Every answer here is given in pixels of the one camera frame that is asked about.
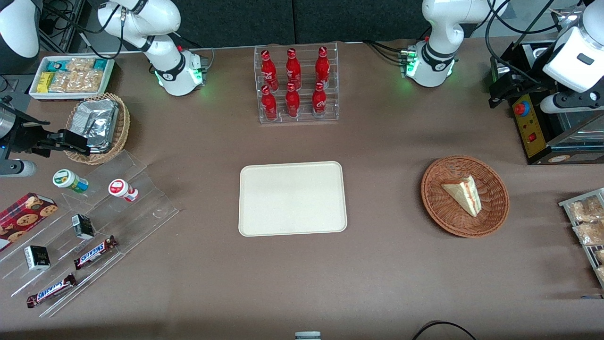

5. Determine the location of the clear acrylic stepped stand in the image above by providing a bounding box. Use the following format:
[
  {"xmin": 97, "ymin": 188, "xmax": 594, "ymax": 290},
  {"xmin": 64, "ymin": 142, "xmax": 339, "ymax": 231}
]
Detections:
[{"xmin": 0, "ymin": 150, "xmax": 180, "ymax": 318}]

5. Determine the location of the cream plastic tray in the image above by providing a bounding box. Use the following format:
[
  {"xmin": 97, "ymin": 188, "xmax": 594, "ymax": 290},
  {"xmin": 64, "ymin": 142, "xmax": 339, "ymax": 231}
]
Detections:
[{"xmin": 238, "ymin": 161, "xmax": 348, "ymax": 237}]

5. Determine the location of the clear acrylic bottle rack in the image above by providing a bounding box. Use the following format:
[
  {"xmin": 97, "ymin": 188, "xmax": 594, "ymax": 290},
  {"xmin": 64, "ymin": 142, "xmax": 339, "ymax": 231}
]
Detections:
[{"xmin": 254, "ymin": 42, "xmax": 339, "ymax": 124}]

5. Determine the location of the red tartan cookie box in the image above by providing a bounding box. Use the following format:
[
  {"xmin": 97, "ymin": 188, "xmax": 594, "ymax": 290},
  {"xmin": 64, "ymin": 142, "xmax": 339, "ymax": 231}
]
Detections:
[{"xmin": 0, "ymin": 192, "xmax": 59, "ymax": 252}]

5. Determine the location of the red lid snack cup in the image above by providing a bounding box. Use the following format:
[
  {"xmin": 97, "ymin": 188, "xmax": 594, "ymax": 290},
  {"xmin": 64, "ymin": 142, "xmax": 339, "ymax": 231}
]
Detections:
[{"xmin": 108, "ymin": 178, "xmax": 139, "ymax": 203}]

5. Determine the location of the dark equipment rack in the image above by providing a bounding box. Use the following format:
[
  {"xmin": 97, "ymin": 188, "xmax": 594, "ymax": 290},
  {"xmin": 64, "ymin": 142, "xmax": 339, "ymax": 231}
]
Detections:
[{"xmin": 40, "ymin": 0, "xmax": 95, "ymax": 52}]

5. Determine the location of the Snickers chocolate bar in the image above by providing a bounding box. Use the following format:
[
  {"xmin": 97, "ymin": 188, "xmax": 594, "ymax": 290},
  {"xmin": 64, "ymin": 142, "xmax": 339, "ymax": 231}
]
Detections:
[
  {"xmin": 74, "ymin": 236, "xmax": 118, "ymax": 270},
  {"xmin": 26, "ymin": 273, "xmax": 77, "ymax": 308}
]

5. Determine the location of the small black white box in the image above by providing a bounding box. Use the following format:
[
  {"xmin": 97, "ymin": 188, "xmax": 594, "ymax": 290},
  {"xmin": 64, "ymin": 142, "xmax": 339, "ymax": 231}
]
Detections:
[
  {"xmin": 24, "ymin": 245, "xmax": 50, "ymax": 271},
  {"xmin": 71, "ymin": 214, "xmax": 95, "ymax": 240}
]

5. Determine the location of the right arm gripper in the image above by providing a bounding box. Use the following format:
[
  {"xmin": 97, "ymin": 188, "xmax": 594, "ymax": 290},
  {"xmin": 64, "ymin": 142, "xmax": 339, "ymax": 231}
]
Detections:
[{"xmin": 8, "ymin": 115, "xmax": 91, "ymax": 157}]

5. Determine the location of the black food warmer case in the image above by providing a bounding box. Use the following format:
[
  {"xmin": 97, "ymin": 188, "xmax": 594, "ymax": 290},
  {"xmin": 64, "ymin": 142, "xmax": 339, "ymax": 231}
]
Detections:
[{"xmin": 491, "ymin": 9, "xmax": 604, "ymax": 165}]

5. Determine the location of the light wicker basket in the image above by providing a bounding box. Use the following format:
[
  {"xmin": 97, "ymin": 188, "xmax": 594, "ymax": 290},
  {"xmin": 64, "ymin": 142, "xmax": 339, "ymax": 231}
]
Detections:
[{"xmin": 65, "ymin": 93, "xmax": 131, "ymax": 165}]

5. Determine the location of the triangular sandwich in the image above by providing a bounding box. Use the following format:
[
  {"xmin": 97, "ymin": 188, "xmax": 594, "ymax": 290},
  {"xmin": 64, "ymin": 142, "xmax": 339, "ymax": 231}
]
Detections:
[{"xmin": 441, "ymin": 175, "xmax": 482, "ymax": 218}]

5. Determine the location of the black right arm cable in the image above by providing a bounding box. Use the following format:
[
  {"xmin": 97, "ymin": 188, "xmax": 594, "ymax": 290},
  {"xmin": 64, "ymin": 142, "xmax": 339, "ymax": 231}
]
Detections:
[{"xmin": 42, "ymin": 0, "xmax": 130, "ymax": 60}]

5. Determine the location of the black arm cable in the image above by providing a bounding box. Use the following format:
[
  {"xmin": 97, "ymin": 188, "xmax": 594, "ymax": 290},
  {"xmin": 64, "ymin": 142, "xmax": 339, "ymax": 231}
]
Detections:
[
  {"xmin": 485, "ymin": 0, "xmax": 567, "ymax": 86},
  {"xmin": 42, "ymin": 0, "xmax": 130, "ymax": 60}
]

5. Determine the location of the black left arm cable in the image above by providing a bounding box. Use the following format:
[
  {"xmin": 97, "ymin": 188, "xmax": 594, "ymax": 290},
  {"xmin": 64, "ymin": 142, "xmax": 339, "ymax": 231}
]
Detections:
[{"xmin": 485, "ymin": 0, "xmax": 567, "ymax": 86}]

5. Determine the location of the black floor cable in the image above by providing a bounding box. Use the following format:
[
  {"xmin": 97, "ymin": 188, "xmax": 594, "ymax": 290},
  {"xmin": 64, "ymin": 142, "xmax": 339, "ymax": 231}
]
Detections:
[{"xmin": 412, "ymin": 321, "xmax": 477, "ymax": 340}]

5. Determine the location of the white rectangular snack tray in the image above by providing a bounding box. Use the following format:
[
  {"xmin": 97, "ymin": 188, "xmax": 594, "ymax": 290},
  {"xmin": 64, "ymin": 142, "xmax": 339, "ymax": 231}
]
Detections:
[{"xmin": 29, "ymin": 56, "xmax": 115, "ymax": 101}]

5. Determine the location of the black base cable bundle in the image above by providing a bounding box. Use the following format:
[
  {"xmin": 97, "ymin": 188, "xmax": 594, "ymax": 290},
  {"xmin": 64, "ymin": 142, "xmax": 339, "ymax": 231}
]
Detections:
[{"xmin": 362, "ymin": 40, "xmax": 409, "ymax": 65}]

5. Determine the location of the grey wire rack tray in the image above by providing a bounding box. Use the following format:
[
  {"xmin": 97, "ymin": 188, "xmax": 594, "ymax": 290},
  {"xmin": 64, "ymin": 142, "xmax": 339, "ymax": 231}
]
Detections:
[{"xmin": 558, "ymin": 188, "xmax": 604, "ymax": 289}]

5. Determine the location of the red cola bottle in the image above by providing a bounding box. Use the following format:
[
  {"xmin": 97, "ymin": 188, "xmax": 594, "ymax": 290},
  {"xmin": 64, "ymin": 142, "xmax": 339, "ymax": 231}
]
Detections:
[
  {"xmin": 285, "ymin": 48, "xmax": 302, "ymax": 90},
  {"xmin": 285, "ymin": 83, "xmax": 301, "ymax": 118},
  {"xmin": 261, "ymin": 85, "xmax": 277, "ymax": 121},
  {"xmin": 261, "ymin": 50, "xmax": 279, "ymax": 91},
  {"xmin": 315, "ymin": 46, "xmax": 330, "ymax": 88},
  {"xmin": 312, "ymin": 82, "xmax": 327, "ymax": 118}
]

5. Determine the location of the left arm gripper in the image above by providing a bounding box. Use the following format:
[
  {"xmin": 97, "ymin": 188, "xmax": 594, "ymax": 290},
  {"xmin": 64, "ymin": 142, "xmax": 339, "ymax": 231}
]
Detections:
[{"xmin": 488, "ymin": 70, "xmax": 558, "ymax": 109}]

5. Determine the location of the green lid snack cup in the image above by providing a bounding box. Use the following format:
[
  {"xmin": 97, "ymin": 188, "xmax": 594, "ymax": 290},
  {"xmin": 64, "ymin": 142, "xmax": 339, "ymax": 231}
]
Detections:
[{"xmin": 52, "ymin": 169, "xmax": 89, "ymax": 194}]

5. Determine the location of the clear bag of crackers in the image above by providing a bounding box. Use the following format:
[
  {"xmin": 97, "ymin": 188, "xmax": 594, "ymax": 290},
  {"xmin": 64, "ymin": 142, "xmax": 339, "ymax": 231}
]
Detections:
[
  {"xmin": 50, "ymin": 71, "xmax": 71, "ymax": 93},
  {"xmin": 66, "ymin": 58, "xmax": 95, "ymax": 73},
  {"xmin": 69, "ymin": 70, "xmax": 103, "ymax": 93}
]

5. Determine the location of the brown wicker basket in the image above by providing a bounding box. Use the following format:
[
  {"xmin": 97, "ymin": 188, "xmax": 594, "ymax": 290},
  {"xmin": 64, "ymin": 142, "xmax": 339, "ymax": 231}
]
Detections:
[{"xmin": 421, "ymin": 155, "xmax": 510, "ymax": 238}]

